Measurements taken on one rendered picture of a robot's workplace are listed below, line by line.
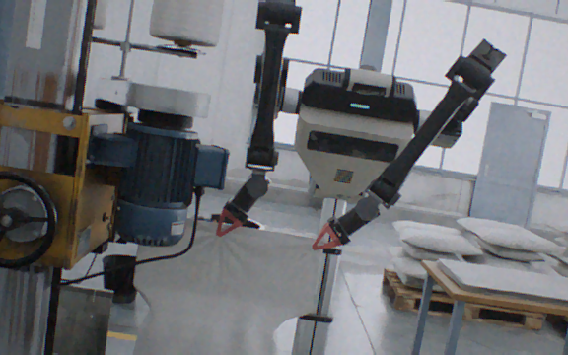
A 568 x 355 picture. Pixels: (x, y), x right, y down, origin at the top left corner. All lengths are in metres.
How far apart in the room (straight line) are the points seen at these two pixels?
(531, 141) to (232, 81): 4.78
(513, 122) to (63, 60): 9.36
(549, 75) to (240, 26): 4.91
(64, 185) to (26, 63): 0.25
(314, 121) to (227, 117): 7.71
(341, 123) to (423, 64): 7.96
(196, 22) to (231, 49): 8.30
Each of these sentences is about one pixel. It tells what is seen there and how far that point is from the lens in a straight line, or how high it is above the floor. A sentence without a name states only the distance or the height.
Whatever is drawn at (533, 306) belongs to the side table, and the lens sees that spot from 2.97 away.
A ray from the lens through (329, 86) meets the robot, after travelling 2.00.
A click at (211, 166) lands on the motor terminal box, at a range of 1.35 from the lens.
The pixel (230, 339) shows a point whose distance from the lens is 1.71.
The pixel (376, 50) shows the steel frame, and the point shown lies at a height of 2.50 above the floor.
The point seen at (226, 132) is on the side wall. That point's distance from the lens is 9.70.
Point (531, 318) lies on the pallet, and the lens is 5.43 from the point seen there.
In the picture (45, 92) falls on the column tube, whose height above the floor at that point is 1.37.
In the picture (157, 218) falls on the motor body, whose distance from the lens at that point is 1.31.
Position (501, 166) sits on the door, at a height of 1.12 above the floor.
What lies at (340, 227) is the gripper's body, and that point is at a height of 1.13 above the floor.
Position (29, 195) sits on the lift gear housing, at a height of 1.17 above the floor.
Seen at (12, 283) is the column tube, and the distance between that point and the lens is 1.37.
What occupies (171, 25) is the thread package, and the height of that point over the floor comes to 1.55.
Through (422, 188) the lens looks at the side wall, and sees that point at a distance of 10.02.
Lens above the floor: 1.41
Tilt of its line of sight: 6 degrees down
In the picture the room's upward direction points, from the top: 9 degrees clockwise
